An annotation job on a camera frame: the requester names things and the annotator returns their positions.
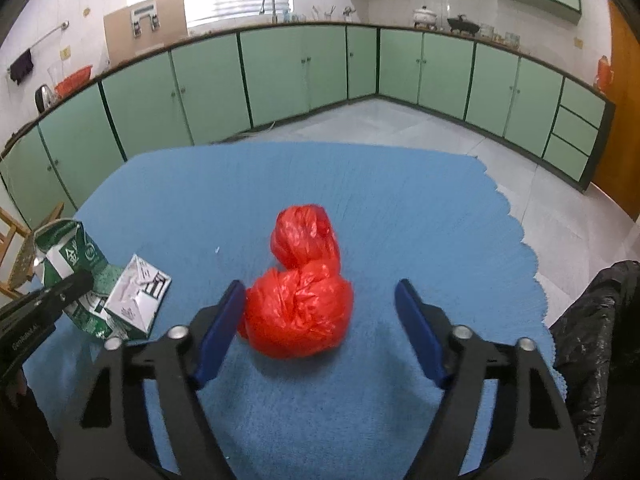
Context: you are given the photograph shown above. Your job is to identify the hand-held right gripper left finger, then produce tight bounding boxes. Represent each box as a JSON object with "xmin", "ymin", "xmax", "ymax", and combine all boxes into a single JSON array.
[{"xmin": 57, "ymin": 280, "xmax": 248, "ymax": 480}]

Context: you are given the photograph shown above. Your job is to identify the dark purple towel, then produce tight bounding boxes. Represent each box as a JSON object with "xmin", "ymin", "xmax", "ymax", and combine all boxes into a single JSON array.
[{"xmin": 9, "ymin": 50, "xmax": 35, "ymax": 86}]

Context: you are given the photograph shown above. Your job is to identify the red plastic basin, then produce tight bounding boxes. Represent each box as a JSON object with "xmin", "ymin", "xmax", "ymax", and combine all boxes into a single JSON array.
[{"xmin": 54, "ymin": 65, "xmax": 95, "ymax": 95}]

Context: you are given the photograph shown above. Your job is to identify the brown cardboard box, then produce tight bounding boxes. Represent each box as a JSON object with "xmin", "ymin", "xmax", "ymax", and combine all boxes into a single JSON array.
[{"xmin": 103, "ymin": 0, "xmax": 188, "ymax": 66}]

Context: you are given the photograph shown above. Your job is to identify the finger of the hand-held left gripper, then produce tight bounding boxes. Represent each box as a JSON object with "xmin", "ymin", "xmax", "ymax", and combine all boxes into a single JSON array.
[{"xmin": 0, "ymin": 271, "xmax": 96, "ymax": 328}]

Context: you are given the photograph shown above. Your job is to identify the white grey drink carton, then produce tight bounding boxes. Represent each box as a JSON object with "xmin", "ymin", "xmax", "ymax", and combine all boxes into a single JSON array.
[{"xmin": 102, "ymin": 254, "xmax": 173, "ymax": 338}]

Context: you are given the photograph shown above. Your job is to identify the brown wooden door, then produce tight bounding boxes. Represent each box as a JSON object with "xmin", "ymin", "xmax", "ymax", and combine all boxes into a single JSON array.
[{"xmin": 590, "ymin": 0, "xmax": 640, "ymax": 221}]

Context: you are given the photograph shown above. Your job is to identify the wooden chair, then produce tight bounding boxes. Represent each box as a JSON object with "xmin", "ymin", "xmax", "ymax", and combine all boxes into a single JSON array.
[{"xmin": 0, "ymin": 202, "xmax": 66, "ymax": 301}]

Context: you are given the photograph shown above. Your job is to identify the red plastic bag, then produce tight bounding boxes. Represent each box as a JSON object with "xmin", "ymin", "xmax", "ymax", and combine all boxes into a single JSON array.
[{"xmin": 236, "ymin": 205, "xmax": 355, "ymax": 360}]

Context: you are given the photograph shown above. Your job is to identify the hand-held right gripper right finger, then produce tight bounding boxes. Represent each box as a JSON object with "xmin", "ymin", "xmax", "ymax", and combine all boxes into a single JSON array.
[{"xmin": 394, "ymin": 278, "xmax": 586, "ymax": 480}]

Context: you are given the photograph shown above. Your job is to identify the red thermos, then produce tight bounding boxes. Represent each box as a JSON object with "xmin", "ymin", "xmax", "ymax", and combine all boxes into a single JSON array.
[{"xmin": 595, "ymin": 56, "xmax": 615, "ymax": 92}]

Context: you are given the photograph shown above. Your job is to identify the green drink carton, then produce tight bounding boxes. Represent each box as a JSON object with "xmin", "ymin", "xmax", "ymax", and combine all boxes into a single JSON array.
[{"xmin": 32, "ymin": 218, "xmax": 126, "ymax": 341}]

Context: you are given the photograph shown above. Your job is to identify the blue tablecloth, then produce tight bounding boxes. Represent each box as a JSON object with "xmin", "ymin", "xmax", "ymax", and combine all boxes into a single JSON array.
[{"xmin": 30, "ymin": 141, "xmax": 568, "ymax": 480}]

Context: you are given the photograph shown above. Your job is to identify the green base kitchen cabinets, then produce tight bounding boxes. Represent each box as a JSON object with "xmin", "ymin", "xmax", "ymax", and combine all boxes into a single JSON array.
[{"xmin": 0, "ymin": 22, "xmax": 616, "ymax": 231}]

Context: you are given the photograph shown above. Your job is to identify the bin with black bag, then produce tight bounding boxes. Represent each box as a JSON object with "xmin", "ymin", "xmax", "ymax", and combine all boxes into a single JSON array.
[{"xmin": 547, "ymin": 259, "xmax": 640, "ymax": 480}]

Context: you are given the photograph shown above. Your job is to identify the metal towel rail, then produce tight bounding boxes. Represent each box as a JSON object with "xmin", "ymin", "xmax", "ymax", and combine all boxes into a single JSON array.
[{"xmin": 7, "ymin": 21, "xmax": 71, "ymax": 73}]

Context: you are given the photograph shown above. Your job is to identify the black wok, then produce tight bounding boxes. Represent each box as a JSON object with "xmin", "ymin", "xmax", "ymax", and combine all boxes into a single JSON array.
[{"xmin": 446, "ymin": 15, "xmax": 481, "ymax": 36}]

